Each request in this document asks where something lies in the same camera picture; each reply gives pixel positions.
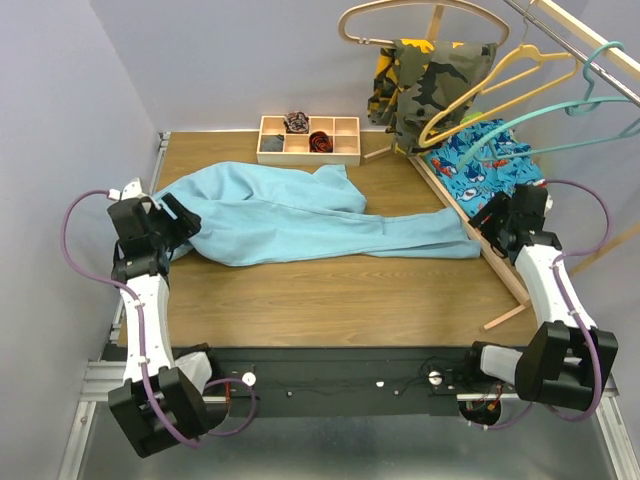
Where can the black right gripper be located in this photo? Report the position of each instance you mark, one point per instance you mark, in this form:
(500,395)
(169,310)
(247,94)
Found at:
(498,204)

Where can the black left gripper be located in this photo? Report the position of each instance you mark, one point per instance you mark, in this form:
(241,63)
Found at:
(185,224)

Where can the light blue trousers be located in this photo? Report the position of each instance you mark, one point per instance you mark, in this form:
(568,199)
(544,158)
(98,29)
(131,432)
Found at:
(252,214)

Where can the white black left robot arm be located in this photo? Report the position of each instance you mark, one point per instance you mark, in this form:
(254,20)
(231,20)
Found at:
(160,403)

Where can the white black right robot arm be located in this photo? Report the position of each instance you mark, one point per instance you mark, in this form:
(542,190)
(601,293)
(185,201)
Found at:
(566,364)

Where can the yellow plastic hanger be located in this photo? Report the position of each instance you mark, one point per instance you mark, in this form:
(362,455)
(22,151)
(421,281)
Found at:
(428,137)

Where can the wooden clothes hanger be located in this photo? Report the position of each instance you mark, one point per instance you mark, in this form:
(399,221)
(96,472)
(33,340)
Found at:
(428,20)

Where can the blue shark print shorts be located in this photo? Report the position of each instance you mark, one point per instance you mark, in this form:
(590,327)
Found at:
(498,166)

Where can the grey rolled sock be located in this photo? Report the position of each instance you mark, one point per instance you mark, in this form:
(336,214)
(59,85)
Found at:
(272,144)

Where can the camouflage shorts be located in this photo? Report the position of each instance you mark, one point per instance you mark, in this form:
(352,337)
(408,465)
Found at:
(416,79)

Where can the patterned pink black sock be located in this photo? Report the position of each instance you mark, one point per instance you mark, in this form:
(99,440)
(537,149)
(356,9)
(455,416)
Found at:
(296,122)

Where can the orange black rolled sock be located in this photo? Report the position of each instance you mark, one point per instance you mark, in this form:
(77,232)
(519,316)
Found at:
(320,142)

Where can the wooden compartment tray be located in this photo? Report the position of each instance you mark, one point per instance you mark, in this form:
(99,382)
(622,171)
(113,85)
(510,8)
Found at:
(345,133)

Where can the metal hanging rod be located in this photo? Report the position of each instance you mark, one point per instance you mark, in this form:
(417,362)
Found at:
(564,29)

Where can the aluminium table edge rail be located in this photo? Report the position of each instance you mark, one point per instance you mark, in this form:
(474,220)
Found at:
(145,225)

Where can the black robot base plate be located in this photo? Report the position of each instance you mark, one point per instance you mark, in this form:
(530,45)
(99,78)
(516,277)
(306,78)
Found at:
(360,381)

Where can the wooden clothes rack frame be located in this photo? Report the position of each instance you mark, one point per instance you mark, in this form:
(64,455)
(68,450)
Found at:
(507,274)

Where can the aluminium front frame rail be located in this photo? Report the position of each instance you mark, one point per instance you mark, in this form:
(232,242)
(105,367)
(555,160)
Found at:
(102,376)

